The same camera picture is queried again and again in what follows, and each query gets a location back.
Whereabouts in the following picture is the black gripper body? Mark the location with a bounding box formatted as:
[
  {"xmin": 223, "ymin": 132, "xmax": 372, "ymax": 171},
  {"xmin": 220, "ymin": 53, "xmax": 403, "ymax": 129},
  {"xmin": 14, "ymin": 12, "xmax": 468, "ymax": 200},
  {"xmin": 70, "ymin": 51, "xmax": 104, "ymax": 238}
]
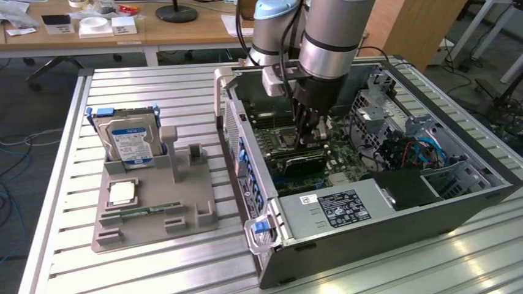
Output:
[{"xmin": 292, "ymin": 76, "xmax": 348, "ymax": 116}]

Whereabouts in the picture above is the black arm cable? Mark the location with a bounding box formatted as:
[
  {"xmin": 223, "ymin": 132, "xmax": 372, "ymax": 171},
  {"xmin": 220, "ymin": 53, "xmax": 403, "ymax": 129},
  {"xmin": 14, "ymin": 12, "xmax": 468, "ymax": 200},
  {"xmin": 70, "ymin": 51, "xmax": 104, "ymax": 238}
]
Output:
[{"xmin": 279, "ymin": 6, "xmax": 308, "ymax": 96}]

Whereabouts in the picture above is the thin black cable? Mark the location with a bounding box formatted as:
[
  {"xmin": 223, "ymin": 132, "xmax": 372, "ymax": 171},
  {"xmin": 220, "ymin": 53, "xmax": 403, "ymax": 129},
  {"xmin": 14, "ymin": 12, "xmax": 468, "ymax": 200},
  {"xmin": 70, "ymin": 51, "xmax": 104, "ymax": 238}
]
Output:
[{"xmin": 234, "ymin": 0, "xmax": 254, "ymax": 66}]

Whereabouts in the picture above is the silver finned chipset heatsink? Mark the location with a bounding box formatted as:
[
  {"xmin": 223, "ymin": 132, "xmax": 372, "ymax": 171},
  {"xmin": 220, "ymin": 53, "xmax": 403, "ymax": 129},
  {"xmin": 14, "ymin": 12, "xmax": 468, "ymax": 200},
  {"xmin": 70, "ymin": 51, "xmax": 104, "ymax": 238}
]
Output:
[{"xmin": 326, "ymin": 174, "xmax": 354, "ymax": 186}]

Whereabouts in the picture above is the wooden desk white frame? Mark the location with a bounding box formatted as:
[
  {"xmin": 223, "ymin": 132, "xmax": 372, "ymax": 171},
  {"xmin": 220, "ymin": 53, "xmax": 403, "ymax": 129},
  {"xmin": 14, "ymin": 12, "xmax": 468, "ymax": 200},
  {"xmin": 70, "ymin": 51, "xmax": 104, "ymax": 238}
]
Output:
[
  {"xmin": 0, "ymin": 0, "xmax": 148, "ymax": 67},
  {"xmin": 144, "ymin": 0, "xmax": 256, "ymax": 67}
]

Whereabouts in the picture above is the silver CPU chip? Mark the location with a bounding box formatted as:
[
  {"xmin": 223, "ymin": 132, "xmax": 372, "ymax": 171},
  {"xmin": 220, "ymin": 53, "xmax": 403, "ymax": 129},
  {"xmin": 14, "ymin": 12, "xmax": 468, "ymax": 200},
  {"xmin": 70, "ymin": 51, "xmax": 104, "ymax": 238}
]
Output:
[{"xmin": 107, "ymin": 182, "xmax": 139, "ymax": 206}]

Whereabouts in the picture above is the flat white box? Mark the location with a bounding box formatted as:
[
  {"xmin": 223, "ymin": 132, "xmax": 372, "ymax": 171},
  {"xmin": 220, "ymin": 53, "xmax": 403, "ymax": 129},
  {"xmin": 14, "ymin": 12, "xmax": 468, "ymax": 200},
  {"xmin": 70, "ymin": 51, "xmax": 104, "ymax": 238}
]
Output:
[{"xmin": 78, "ymin": 26, "xmax": 115, "ymax": 40}]

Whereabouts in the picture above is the blue disk wire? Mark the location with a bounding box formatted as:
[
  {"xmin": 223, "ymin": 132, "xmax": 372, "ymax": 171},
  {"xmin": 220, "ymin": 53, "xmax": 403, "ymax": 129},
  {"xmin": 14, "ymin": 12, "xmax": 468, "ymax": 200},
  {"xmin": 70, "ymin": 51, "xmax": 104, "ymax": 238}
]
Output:
[{"xmin": 408, "ymin": 137, "xmax": 447, "ymax": 168}]

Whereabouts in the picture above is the blue floor cable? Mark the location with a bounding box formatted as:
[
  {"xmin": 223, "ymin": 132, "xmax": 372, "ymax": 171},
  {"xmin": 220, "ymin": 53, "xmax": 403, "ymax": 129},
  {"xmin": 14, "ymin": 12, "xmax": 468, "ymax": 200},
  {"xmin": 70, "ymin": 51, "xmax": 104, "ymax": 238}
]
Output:
[{"xmin": 0, "ymin": 134, "xmax": 31, "ymax": 263}]

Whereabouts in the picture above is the clear plastic bag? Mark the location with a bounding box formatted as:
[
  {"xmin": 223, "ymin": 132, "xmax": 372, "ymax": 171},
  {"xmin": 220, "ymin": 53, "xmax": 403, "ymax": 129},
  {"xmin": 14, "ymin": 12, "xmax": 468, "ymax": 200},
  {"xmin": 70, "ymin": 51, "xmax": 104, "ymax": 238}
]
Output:
[{"xmin": 0, "ymin": 0, "xmax": 40, "ymax": 28}]

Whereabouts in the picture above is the black round lamp base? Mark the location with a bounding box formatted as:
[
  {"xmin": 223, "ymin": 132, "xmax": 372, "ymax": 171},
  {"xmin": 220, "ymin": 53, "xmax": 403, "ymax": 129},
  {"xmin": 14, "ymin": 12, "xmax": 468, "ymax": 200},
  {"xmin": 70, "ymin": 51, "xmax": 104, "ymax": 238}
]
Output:
[{"xmin": 155, "ymin": 0, "xmax": 199, "ymax": 23}]

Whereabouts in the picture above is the grey power supply unit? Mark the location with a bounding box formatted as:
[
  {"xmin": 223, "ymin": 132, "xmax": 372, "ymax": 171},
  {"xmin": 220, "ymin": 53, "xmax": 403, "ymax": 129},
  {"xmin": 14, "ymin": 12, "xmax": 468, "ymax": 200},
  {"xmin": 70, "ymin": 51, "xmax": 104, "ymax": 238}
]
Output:
[{"xmin": 278, "ymin": 179, "xmax": 398, "ymax": 240}]

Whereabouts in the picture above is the hard disk blue caddy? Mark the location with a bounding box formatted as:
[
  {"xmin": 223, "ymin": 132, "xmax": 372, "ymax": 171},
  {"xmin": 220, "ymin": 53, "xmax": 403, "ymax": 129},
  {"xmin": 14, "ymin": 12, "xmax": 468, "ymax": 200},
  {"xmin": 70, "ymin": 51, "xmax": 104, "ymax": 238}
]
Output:
[{"xmin": 86, "ymin": 104, "xmax": 168, "ymax": 172}]

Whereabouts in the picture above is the black and white box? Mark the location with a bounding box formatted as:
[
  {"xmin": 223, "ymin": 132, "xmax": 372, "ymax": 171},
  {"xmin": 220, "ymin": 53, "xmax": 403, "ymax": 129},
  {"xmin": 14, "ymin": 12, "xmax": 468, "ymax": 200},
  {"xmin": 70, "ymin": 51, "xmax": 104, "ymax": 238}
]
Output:
[{"xmin": 40, "ymin": 14, "xmax": 76, "ymax": 36}]

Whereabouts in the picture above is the black plastic cover block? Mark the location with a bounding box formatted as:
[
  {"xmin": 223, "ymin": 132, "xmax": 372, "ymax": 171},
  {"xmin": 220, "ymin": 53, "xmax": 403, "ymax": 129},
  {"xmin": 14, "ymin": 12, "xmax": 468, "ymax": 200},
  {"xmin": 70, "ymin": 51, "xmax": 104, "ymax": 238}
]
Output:
[{"xmin": 370, "ymin": 169, "xmax": 446, "ymax": 213}]

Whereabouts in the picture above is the green graphics card black cooler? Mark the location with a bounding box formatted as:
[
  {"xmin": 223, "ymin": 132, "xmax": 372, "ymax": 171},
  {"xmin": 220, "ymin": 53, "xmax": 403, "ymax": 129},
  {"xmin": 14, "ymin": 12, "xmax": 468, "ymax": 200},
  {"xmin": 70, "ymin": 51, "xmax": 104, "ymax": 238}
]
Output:
[{"xmin": 280, "ymin": 151, "xmax": 328, "ymax": 178}]

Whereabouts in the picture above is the CPU socket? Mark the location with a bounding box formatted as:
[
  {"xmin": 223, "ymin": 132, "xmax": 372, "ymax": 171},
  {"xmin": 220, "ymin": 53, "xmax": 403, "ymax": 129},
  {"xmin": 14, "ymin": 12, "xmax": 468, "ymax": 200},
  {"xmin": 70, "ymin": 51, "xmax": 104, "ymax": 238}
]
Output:
[{"xmin": 276, "ymin": 126, "xmax": 296, "ymax": 147}]

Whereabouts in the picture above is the white paper stack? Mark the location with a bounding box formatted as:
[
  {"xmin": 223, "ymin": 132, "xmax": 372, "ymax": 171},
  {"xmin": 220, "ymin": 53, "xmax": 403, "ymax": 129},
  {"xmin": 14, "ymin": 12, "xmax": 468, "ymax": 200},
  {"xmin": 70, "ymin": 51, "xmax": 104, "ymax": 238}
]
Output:
[{"xmin": 220, "ymin": 13, "xmax": 255, "ymax": 38}]

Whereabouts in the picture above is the silver perforated disk bay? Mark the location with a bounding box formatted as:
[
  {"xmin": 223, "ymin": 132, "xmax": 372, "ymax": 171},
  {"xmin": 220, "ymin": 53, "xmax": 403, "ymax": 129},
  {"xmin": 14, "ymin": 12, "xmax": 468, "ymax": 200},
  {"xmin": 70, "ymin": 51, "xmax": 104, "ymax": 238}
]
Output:
[{"xmin": 350, "ymin": 72, "xmax": 410, "ymax": 160}]

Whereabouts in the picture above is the black floor equipment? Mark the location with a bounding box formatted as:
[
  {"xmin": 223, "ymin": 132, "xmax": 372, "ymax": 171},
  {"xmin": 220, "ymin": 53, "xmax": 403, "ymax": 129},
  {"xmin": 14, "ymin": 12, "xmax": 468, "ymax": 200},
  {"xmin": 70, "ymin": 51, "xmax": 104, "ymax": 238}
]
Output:
[{"xmin": 475, "ymin": 77, "xmax": 523, "ymax": 139}]

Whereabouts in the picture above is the brown cardboard box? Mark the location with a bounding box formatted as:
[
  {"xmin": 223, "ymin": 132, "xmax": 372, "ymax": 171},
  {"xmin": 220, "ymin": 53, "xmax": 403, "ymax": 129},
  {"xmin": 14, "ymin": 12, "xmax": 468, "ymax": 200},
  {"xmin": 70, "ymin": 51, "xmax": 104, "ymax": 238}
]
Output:
[{"xmin": 236, "ymin": 0, "xmax": 256, "ymax": 21}]

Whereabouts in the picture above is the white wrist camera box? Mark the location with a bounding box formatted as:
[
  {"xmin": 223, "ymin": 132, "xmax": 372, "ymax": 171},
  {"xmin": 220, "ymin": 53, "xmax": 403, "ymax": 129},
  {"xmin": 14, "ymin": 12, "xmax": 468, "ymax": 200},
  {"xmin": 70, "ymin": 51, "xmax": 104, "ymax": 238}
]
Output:
[{"xmin": 263, "ymin": 62, "xmax": 302, "ymax": 97}]

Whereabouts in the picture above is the grey open PC case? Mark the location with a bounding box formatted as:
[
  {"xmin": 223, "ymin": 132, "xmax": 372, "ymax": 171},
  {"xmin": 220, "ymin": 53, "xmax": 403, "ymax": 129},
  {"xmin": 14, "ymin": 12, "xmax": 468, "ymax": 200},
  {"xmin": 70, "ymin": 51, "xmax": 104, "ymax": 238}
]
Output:
[{"xmin": 214, "ymin": 55, "xmax": 523, "ymax": 290}]

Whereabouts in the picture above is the wooden cabinet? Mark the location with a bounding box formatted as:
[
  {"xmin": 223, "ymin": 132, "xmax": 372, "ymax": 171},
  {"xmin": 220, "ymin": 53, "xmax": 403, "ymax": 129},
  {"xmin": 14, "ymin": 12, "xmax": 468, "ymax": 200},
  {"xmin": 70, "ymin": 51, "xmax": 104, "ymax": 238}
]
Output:
[{"xmin": 367, "ymin": 0, "xmax": 470, "ymax": 72}]

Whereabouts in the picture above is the green motherboard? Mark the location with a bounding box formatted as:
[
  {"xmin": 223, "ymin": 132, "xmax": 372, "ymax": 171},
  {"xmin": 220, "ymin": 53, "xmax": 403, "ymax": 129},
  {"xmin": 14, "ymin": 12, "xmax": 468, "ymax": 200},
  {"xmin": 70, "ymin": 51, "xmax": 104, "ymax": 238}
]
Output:
[{"xmin": 244, "ymin": 100, "xmax": 384, "ymax": 197}]

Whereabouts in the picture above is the grey floor cable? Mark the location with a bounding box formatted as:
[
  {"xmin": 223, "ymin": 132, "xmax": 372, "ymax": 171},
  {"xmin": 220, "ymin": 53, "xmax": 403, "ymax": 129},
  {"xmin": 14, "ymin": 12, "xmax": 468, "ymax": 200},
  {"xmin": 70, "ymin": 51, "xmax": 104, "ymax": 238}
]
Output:
[{"xmin": 0, "ymin": 127, "xmax": 66, "ymax": 147}]

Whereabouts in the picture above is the silver metal bay bracket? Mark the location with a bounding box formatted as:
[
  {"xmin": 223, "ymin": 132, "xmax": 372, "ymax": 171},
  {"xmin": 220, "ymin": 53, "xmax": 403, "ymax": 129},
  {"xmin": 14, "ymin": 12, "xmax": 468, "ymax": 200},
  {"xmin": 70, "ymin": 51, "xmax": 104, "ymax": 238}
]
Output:
[{"xmin": 420, "ymin": 159, "xmax": 491, "ymax": 200}]

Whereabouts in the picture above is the green RAM stick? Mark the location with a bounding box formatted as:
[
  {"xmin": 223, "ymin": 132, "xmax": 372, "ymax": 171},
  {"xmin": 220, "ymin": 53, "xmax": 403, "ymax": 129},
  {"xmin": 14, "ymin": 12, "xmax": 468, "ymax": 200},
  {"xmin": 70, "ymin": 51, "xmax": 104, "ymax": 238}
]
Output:
[{"xmin": 102, "ymin": 200, "xmax": 183, "ymax": 219}]

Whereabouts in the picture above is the small white box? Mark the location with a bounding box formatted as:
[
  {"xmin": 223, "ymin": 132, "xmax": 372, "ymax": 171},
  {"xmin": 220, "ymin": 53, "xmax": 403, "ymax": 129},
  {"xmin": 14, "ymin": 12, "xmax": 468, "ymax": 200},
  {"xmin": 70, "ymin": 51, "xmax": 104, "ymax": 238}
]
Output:
[{"xmin": 111, "ymin": 16, "xmax": 138, "ymax": 36}]

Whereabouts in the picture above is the white tape roll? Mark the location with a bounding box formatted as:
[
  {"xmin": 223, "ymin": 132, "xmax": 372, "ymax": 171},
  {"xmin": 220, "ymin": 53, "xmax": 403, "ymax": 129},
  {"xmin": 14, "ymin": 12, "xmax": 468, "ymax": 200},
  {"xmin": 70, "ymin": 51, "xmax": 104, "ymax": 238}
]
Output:
[{"xmin": 79, "ymin": 17, "xmax": 112, "ymax": 32}]

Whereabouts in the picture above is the grey plastic parts rack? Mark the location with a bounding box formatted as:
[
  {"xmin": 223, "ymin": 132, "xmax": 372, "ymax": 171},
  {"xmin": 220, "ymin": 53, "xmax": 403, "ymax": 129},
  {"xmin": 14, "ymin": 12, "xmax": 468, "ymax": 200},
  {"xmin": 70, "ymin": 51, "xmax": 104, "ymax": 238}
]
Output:
[{"xmin": 90, "ymin": 125, "xmax": 220, "ymax": 254}]

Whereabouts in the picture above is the white table frame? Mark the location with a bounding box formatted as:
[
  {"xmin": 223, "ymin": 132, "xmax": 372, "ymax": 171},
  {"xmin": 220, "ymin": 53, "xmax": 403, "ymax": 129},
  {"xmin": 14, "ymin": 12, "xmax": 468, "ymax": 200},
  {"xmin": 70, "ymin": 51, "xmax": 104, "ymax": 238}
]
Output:
[{"xmin": 444, "ymin": 0, "xmax": 523, "ymax": 84}]

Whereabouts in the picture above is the white paper card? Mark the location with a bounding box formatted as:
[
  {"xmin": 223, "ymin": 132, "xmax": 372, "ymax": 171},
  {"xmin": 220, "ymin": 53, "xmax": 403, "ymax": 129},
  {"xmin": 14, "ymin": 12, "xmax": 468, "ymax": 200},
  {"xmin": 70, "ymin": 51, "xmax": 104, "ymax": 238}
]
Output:
[{"xmin": 6, "ymin": 27, "xmax": 38, "ymax": 37}]

